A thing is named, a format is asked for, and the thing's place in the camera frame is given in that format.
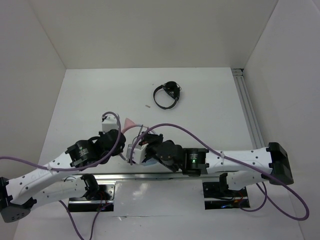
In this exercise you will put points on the aluminium rail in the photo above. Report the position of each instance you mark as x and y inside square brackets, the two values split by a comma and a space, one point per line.
[247, 107]
[154, 176]

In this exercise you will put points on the front aluminium rail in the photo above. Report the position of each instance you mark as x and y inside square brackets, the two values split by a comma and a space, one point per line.
[154, 176]

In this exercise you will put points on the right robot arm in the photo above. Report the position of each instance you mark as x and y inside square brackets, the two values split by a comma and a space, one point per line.
[236, 169]

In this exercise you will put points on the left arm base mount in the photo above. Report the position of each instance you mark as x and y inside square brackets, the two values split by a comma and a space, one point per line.
[103, 200]

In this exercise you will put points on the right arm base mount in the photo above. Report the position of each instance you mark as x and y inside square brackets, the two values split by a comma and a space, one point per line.
[215, 199]

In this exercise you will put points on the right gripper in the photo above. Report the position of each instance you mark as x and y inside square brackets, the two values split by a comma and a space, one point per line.
[150, 139]

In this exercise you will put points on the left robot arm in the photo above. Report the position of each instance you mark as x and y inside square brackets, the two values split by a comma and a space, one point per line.
[55, 180]

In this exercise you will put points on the right side aluminium rail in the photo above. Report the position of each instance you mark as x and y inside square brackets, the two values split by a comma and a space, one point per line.
[247, 107]

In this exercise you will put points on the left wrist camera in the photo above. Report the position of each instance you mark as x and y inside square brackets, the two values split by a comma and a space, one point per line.
[110, 122]

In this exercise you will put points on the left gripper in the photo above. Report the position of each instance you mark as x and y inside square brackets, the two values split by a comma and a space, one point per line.
[119, 150]

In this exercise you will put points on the pink blue cat-ear headphones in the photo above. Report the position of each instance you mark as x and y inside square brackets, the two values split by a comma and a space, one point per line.
[128, 124]

